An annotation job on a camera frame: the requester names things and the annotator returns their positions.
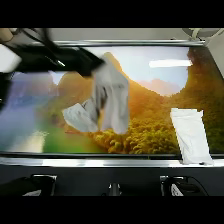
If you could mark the grey T-shirt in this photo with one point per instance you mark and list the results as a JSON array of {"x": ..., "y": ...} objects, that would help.
[{"x": 115, "y": 100}]

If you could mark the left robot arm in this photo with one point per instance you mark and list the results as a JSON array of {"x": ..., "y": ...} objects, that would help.
[{"x": 50, "y": 60}]

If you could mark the white garment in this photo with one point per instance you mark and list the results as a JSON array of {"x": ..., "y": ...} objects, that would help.
[{"x": 193, "y": 136}]

